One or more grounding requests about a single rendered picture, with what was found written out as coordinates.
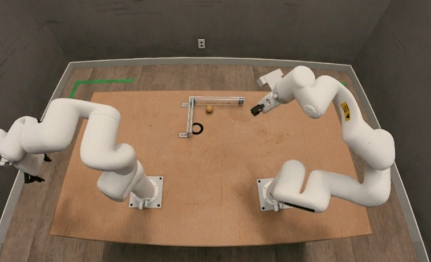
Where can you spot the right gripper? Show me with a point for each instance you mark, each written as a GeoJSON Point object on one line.
{"type": "Point", "coordinates": [266, 104]}

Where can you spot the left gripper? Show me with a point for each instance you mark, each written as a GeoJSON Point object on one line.
{"type": "Point", "coordinates": [31, 165]}

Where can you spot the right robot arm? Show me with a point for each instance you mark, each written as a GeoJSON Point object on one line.
{"type": "Point", "coordinates": [375, 147]}

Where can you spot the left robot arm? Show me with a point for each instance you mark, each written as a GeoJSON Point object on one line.
{"type": "Point", "coordinates": [122, 173]}

